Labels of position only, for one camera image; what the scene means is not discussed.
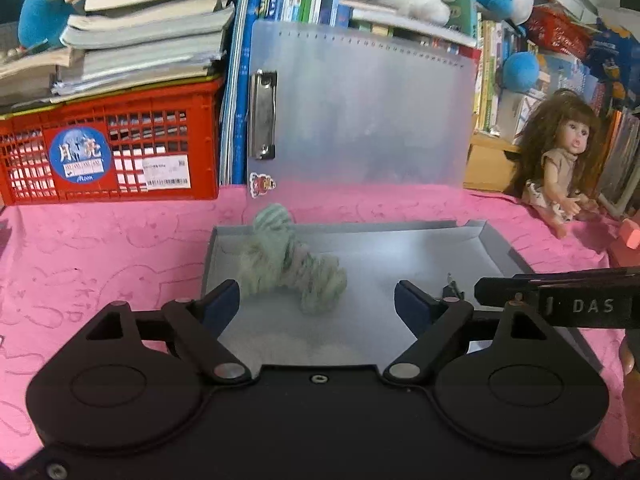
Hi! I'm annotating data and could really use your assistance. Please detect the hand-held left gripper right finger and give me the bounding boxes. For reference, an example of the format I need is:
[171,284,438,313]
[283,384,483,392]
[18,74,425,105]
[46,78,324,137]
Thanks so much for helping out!
[382,280,556,383]

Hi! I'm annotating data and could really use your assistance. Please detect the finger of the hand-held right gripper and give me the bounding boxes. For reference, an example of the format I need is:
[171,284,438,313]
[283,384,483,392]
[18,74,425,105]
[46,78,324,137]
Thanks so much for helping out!
[474,267,640,307]

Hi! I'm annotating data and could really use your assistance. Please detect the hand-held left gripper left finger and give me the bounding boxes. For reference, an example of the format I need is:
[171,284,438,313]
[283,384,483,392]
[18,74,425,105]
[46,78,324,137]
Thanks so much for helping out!
[85,280,253,383]

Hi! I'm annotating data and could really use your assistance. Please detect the shallow white cardboard box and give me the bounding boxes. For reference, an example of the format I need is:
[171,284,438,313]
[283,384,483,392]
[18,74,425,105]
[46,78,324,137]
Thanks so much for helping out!
[200,220,603,376]

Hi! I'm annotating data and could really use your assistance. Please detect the green striped scrunchie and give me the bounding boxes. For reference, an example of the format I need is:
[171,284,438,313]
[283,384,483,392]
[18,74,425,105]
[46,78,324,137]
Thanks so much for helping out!
[239,203,348,316]

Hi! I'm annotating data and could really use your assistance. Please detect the person's right hand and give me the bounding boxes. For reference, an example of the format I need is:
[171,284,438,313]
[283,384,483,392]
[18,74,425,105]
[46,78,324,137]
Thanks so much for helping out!
[619,332,640,376]

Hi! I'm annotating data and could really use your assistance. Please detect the pink block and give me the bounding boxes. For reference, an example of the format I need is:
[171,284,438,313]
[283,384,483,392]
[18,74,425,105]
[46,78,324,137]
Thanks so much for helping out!
[617,210,640,251]

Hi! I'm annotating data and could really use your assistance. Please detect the wooden drawer box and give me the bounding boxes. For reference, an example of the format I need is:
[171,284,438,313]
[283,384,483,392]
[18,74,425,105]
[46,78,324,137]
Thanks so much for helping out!
[462,132,523,193]

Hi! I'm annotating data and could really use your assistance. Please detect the pink bunny-print blanket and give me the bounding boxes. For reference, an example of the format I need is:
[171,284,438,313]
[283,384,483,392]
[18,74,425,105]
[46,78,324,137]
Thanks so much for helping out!
[0,185,640,466]

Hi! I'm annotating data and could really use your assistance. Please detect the long-haired doll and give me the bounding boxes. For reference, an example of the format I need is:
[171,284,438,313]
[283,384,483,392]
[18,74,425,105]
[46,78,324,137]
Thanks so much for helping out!
[502,89,608,238]

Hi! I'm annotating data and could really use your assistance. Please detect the translucent plastic clipboard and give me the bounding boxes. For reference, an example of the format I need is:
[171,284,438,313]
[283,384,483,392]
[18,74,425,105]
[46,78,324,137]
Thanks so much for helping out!
[247,20,478,201]

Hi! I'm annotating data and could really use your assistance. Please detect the red plastic crate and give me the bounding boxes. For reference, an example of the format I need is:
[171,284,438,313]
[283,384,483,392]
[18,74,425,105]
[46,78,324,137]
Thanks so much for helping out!
[0,77,224,206]

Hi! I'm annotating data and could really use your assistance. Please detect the blue plush ball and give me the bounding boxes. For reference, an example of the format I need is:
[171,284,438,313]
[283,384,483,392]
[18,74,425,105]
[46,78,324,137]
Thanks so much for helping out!
[502,52,541,93]

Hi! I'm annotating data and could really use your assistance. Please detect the row of upright books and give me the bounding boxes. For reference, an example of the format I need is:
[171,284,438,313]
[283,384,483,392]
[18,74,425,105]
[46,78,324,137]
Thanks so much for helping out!
[220,0,640,216]

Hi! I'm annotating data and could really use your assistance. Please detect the stack of flat books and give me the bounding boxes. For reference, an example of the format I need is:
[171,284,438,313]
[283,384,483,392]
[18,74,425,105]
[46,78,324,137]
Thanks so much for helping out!
[0,0,236,111]

